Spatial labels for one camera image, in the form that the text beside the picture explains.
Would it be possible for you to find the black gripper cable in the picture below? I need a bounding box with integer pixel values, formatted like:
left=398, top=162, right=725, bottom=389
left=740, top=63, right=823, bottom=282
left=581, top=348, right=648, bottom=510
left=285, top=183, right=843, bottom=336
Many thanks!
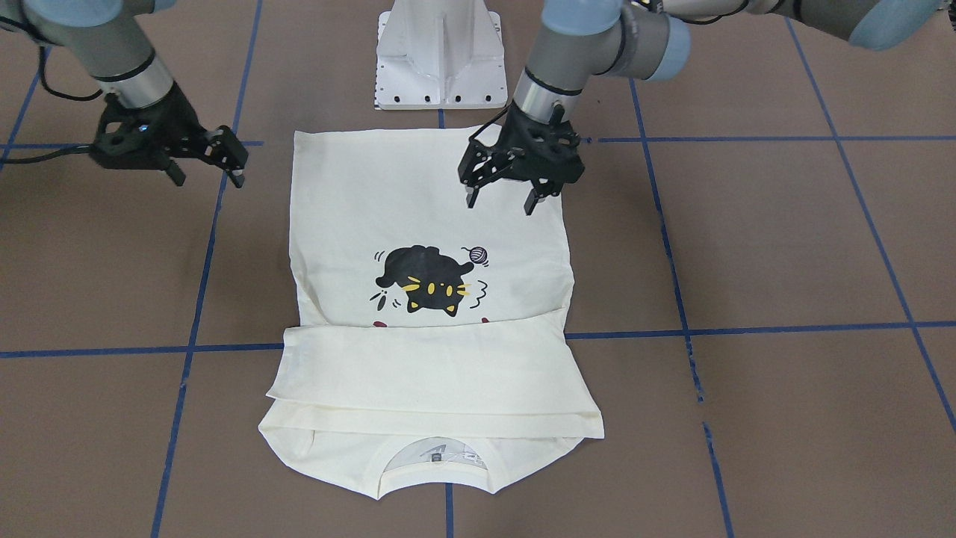
left=0, top=45, right=105, bottom=165

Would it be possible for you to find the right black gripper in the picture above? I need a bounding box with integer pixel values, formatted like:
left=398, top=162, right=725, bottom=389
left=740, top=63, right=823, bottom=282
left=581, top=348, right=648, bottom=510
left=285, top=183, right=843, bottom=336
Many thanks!
left=89, top=82, right=249, bottom=188

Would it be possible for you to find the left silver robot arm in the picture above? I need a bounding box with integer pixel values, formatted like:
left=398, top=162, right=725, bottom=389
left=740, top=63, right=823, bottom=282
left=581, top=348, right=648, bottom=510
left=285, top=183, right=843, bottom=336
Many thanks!
left=458, top=1, right=941, bottom=214

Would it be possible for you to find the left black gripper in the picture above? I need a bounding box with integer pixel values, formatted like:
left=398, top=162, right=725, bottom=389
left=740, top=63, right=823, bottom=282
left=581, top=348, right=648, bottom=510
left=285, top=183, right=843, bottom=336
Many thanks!
left=458, top=102, right=585, bottom=217

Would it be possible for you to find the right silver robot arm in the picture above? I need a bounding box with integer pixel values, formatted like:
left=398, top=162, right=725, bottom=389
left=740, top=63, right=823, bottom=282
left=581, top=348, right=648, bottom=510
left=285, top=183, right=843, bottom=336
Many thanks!
left=2, top=1, right=248, bottom=188

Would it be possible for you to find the cream long-sleeve cat shirt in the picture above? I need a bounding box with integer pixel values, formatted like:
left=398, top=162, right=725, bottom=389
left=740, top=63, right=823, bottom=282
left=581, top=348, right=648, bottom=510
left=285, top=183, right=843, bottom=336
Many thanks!
left=258, top=127, right=605, bottom=498

